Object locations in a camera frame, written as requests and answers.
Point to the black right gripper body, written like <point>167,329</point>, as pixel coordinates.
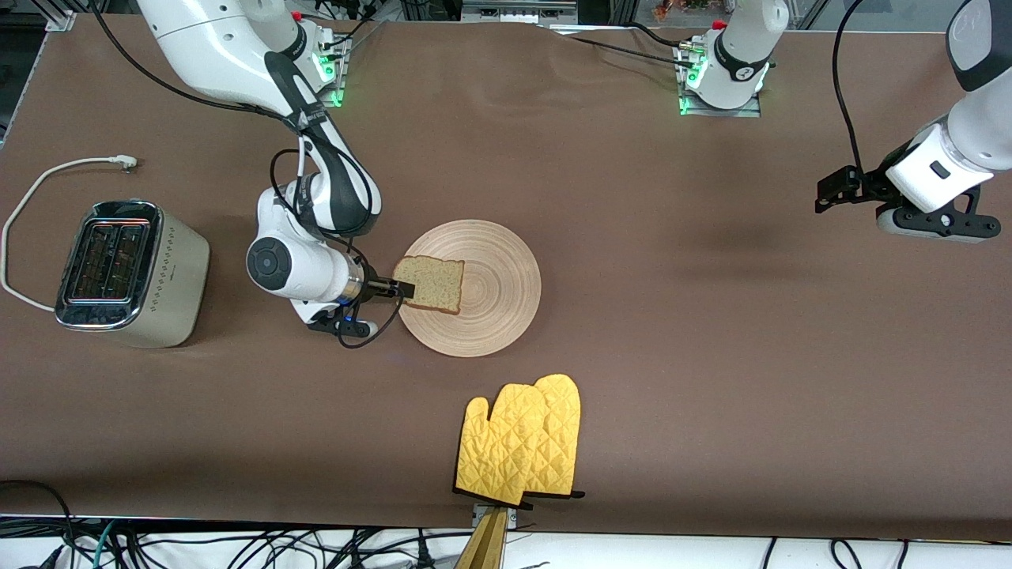
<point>376,288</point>

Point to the brown bread slice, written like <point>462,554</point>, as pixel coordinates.
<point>435,283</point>

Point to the round wooden plate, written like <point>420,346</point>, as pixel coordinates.
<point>498,288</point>

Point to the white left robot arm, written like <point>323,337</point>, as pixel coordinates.
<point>747,24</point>

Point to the beige chrome two-slot toaster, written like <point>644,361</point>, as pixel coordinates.
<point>174,276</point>

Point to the yellow quilted oven mitt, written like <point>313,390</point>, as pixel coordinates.
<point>498,442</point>
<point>563,427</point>

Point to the wooden stick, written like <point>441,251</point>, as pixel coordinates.
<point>486,545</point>

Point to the grey metal box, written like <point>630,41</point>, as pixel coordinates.
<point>514,12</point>

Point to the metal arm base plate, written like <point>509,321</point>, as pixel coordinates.
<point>338,96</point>
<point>727,112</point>

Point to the small metal bracket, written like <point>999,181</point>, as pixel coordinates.
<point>477,518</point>

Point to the aluminium frame profile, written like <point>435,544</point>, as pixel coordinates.
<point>62,20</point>

